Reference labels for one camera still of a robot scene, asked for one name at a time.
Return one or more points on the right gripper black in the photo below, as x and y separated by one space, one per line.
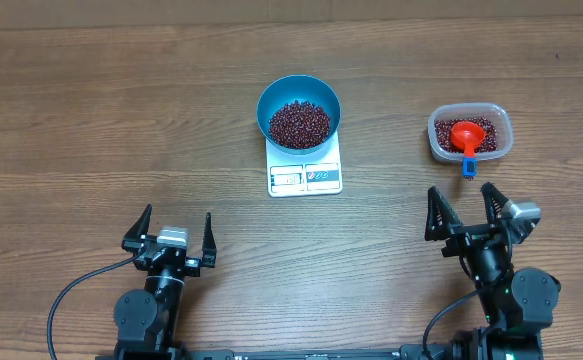
474 239

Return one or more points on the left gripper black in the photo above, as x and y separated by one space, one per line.
193 269

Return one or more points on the orange measuring scoop blue handle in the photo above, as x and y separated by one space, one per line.
467 137

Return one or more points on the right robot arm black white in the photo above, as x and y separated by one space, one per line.
517 304

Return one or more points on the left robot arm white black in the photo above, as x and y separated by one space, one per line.
146 318

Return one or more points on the white digital kitchen scale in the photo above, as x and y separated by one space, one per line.
316 173

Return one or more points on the red beans in bowl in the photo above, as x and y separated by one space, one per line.
300 125

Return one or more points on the blue bowl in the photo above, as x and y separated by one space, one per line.
297 88

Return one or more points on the clear plastic container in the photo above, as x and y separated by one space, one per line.
490 111

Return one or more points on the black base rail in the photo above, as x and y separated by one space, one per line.
405 352

